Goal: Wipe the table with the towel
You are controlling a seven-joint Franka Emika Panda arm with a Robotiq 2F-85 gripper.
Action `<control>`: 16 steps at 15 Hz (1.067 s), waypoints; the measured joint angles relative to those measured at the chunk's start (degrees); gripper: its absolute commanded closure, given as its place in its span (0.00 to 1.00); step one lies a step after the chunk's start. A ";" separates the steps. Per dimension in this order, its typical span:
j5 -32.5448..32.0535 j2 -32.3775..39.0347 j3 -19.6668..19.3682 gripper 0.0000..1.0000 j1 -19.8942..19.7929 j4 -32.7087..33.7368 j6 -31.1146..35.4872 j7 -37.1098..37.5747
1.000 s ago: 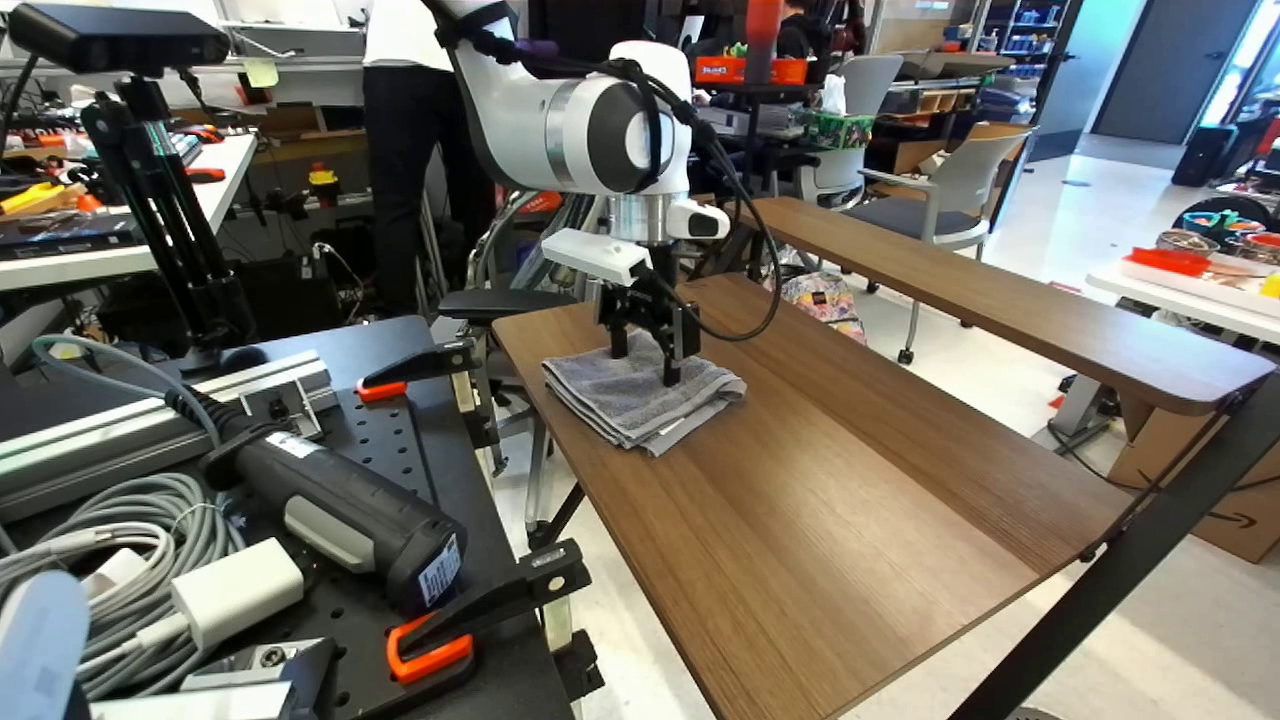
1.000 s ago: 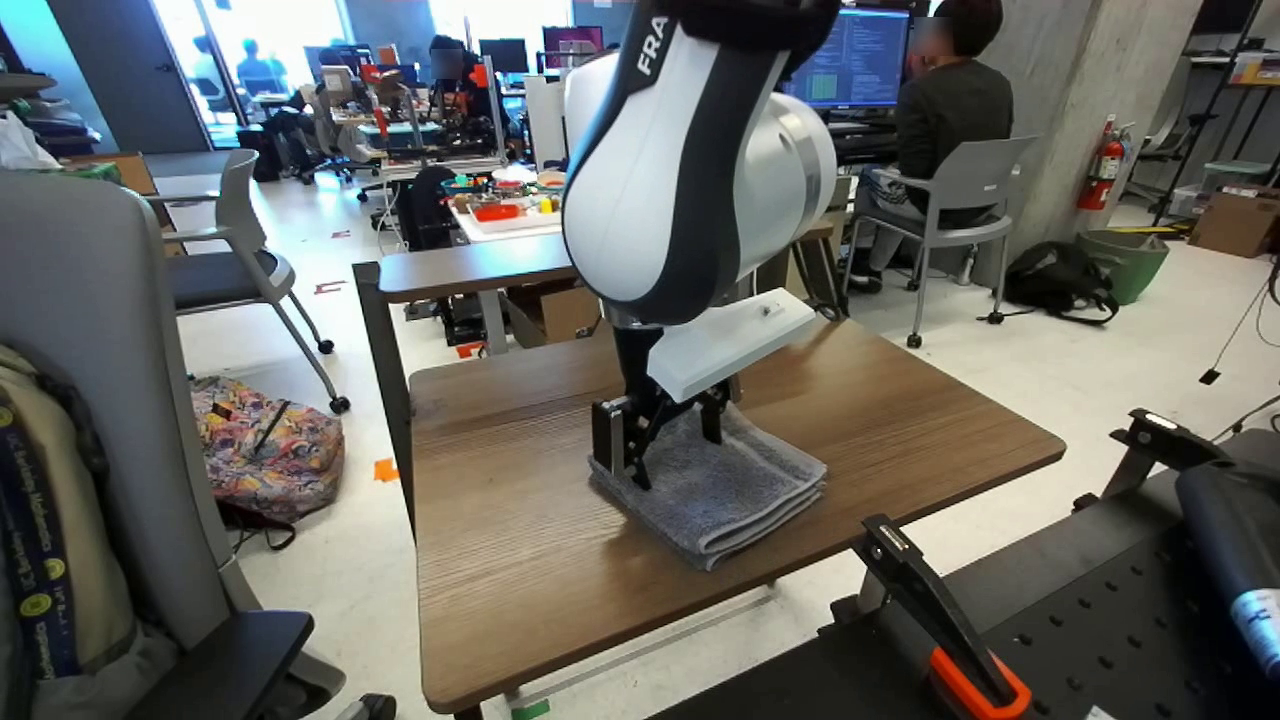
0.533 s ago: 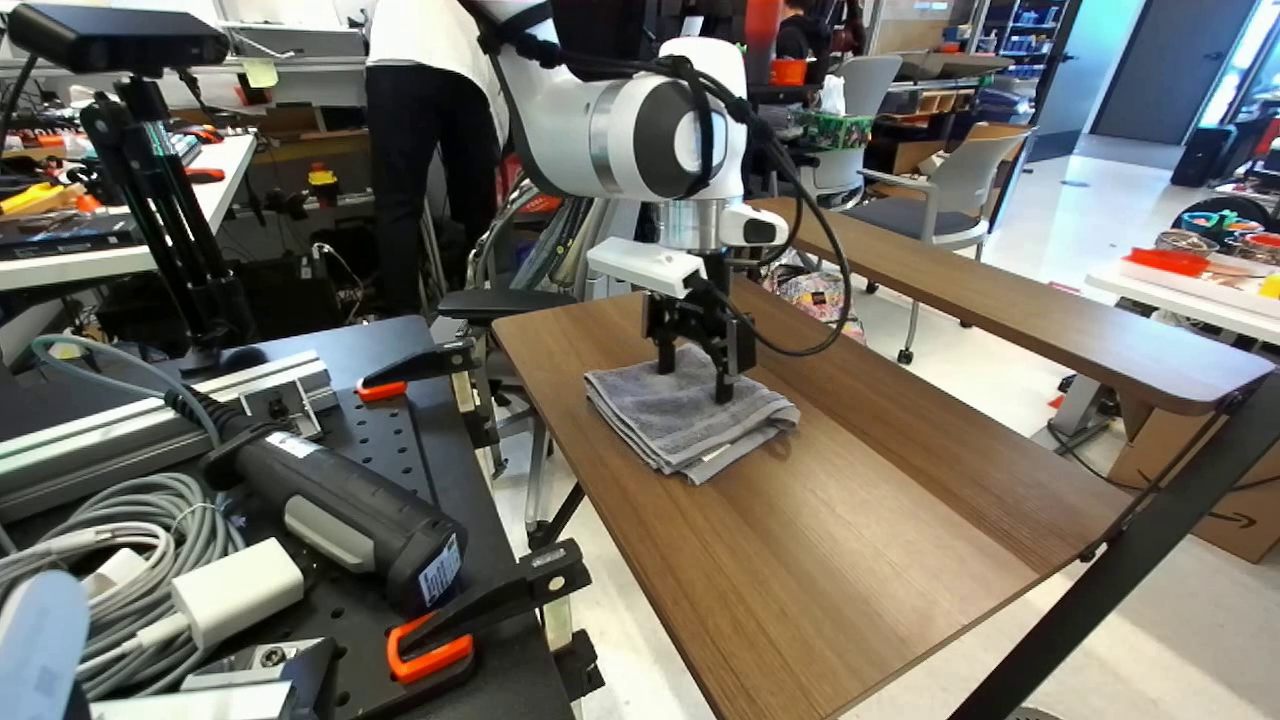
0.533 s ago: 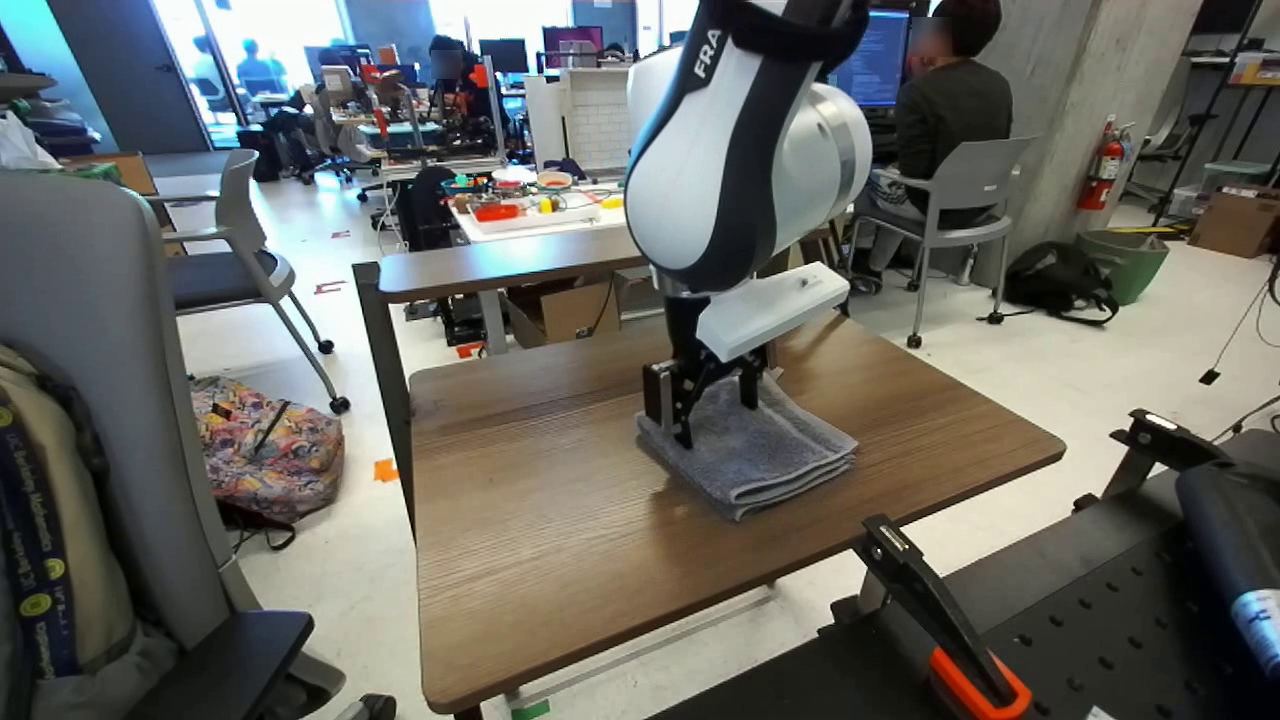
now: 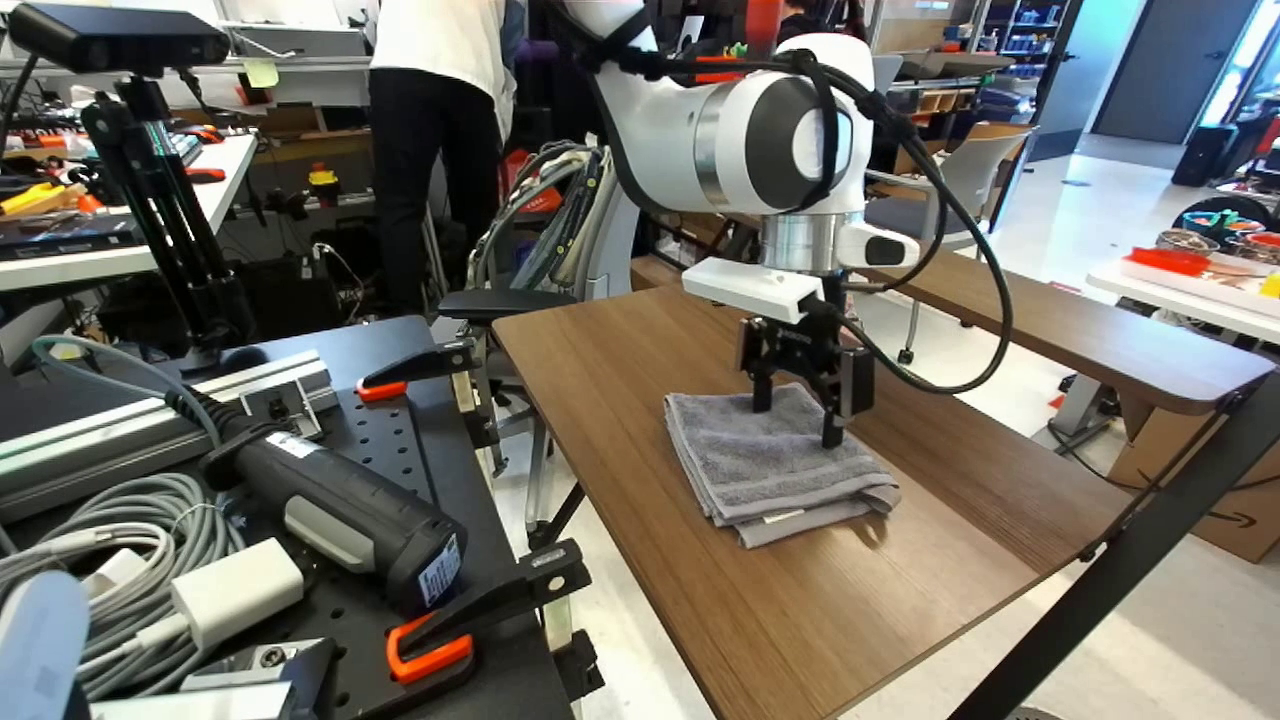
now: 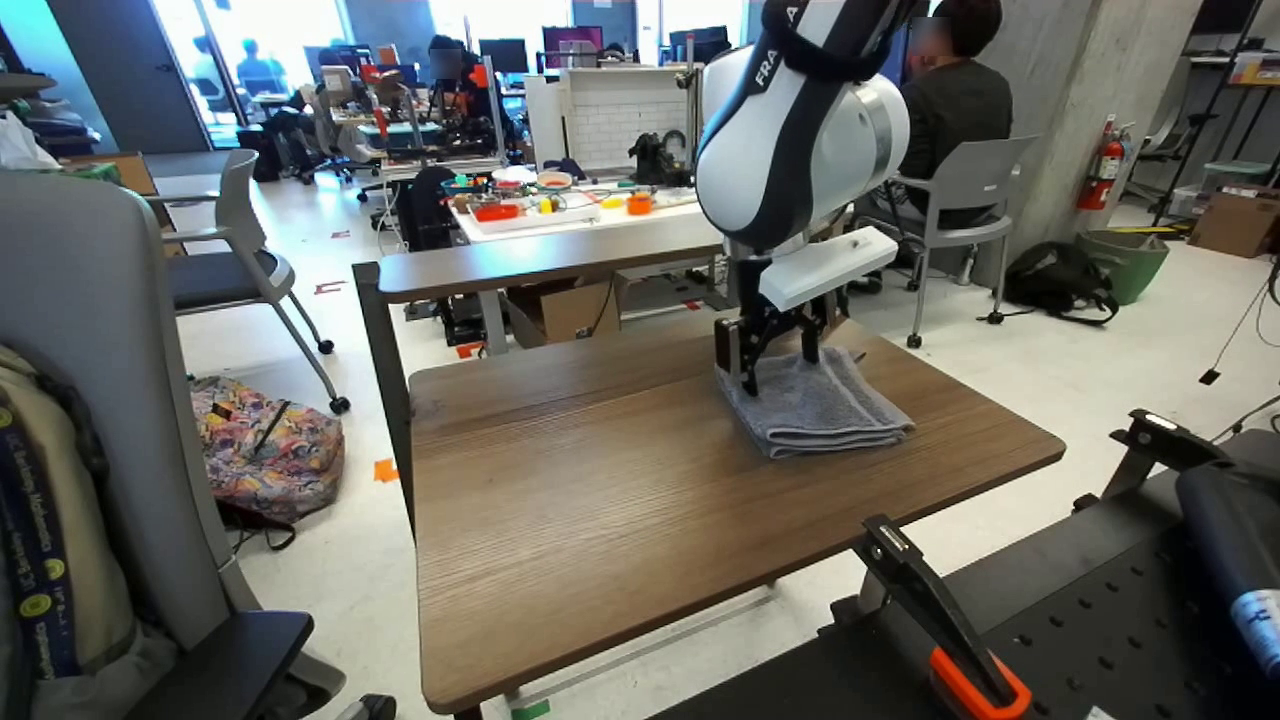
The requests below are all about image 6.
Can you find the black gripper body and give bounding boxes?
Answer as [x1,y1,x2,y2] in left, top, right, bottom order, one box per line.
[729,252,853,360]

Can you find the gray towel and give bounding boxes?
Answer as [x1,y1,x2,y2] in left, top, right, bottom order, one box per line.
[717,339,919,465]

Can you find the white work table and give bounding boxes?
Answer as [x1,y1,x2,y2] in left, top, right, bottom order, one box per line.
[447,164,730,252]

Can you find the black curved desk object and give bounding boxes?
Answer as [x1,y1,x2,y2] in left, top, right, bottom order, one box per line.
[623,125,700,192]

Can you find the cardboard box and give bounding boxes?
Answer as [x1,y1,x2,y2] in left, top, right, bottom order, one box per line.
[503,274,623,352]
[1186,182,1280,261]

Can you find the cluttered white back table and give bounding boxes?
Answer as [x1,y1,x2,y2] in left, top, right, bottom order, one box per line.
[377,203,846,306]

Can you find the gray chair with armrests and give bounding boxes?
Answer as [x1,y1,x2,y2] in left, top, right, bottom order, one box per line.
[863,132,1048,352]

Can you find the white board panel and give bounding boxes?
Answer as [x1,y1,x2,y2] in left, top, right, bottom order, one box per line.
[522,60,708,174]

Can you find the black backpack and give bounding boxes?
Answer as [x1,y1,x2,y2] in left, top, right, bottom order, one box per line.
[998,237,1118,331]

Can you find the black orange bar clamp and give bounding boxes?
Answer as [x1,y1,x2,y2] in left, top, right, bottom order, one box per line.
[1098,405,1231,510]
[846,510,1039,720]

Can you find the seated person in dark shirt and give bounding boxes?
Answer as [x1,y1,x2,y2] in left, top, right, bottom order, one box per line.
[897,0,1019,182]

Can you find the monitor with purple screen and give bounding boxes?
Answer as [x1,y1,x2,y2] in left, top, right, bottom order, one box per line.
[540,23,608,72]

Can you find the red fire extinguisher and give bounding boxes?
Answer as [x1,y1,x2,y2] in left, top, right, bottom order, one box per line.
[1071,111,1133,216]

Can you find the green bin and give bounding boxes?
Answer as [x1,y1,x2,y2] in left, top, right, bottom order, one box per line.
[1076,229,1176,306]

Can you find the dark computer monitor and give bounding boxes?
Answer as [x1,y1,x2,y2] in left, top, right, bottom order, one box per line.
[476,36,530,81]

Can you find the person with black hair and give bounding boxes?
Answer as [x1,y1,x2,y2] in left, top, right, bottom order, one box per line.
[421,30,500,159]

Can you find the black perforated base board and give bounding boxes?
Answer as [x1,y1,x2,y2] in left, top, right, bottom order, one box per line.
[653,427,1280,720]

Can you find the black tripod leg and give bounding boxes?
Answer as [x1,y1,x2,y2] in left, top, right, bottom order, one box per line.
[1190,252,1280,392]

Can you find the colorful patterned backpack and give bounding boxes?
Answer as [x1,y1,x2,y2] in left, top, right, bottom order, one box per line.
[186,377,349,551]

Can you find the gray plastic chair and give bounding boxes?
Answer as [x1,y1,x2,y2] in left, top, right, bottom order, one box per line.
[155,148,354,421]

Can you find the gray chair with black seat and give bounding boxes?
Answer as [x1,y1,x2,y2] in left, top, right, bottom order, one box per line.
[0,166,349,720]

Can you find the dark gray door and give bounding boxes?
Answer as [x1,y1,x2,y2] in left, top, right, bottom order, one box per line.
[47,0,211,159]

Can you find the beige black bag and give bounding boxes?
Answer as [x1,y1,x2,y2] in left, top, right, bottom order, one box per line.
[0,339,142,691]

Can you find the white wrist camera block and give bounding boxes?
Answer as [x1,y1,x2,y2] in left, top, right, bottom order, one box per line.
[755,223,903,317]

